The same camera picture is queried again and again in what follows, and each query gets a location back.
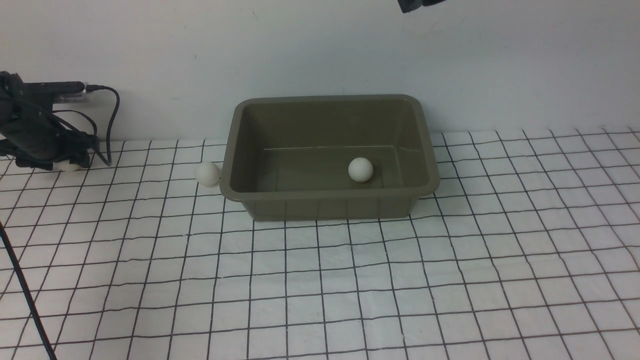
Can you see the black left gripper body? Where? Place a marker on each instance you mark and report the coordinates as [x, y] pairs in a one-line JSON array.
[[33, 135]]

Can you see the white ping-pong ball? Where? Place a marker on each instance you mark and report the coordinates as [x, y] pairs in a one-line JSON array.
[[207, 174], [67, 167], [360, 169]]

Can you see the white checkered tablecloth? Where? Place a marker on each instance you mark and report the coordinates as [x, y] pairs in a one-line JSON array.
[[529, 250]]

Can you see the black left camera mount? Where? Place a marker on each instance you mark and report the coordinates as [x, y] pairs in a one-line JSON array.
[[67, 92]]

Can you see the olive green plastic bin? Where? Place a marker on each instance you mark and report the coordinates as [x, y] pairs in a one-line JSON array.
[[287, 158]]

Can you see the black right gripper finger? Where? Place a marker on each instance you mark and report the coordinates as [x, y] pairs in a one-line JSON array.
[[407, 6]]

